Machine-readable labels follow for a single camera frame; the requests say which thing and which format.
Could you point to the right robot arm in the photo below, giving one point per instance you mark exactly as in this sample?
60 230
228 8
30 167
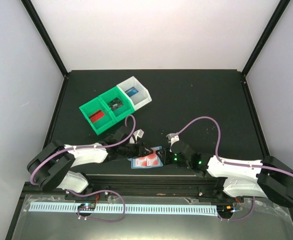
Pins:
267 178

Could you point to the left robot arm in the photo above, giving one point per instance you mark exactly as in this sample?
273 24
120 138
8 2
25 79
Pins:
51 168

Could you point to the green middle plastic bin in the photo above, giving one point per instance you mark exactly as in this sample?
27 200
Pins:
120 113

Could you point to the green end plastic bin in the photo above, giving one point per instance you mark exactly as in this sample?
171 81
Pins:
92 106

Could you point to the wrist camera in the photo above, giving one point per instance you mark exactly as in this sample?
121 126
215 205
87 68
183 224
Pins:
138 134
172 138

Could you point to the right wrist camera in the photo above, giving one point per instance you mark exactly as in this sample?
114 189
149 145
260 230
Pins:
172 138

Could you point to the black frame post right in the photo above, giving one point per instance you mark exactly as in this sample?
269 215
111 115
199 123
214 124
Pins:
272 23

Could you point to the red card in bin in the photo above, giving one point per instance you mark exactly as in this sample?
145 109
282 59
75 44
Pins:
96 116

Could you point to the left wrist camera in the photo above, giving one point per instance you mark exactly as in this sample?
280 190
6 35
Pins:
138 134

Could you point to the white slotted cable duct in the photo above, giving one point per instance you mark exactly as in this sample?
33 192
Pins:
112 208

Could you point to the white red-dot card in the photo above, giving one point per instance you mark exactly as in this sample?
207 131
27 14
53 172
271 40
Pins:
153 160
141 162

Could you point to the blue card in bin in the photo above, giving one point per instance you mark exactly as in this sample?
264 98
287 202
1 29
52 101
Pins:
131 91

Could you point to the black frame post left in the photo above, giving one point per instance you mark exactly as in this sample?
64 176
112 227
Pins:
35 18

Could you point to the white plastic bin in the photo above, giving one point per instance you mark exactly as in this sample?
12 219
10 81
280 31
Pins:
138 100

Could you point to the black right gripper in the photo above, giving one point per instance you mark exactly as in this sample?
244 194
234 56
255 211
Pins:
165 158

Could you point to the blue card holder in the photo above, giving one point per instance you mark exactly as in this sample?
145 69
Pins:
157 148

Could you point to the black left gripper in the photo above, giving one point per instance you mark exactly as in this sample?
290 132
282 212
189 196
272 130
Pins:
141 150

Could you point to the black frame post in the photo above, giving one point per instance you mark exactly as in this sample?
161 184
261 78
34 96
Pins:
35 18
272 23

